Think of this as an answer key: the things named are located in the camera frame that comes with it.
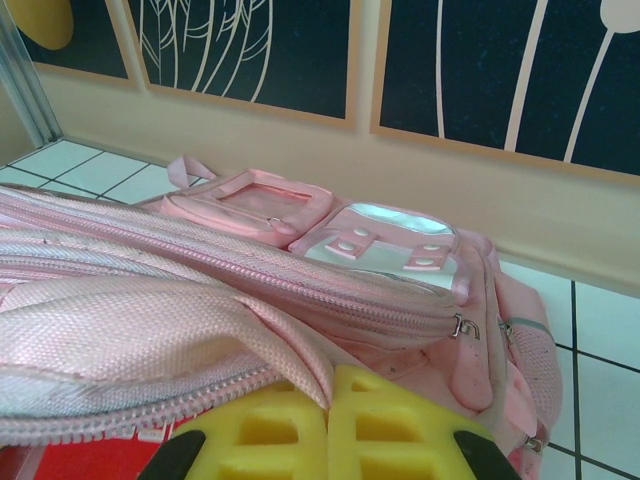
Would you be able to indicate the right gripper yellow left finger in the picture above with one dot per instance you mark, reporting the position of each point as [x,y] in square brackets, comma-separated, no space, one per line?
[260,440]

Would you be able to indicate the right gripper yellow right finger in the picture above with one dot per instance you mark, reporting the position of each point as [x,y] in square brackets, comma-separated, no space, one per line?
[400,440]

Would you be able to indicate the pink school backpack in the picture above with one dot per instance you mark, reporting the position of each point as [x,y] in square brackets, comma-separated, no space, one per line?
[200,300]

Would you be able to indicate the red ruler set package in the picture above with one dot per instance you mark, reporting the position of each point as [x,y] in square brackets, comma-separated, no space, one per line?
[90,460]

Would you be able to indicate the aluminium frame post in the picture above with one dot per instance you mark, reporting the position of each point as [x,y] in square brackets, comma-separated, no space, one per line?
[25,75]

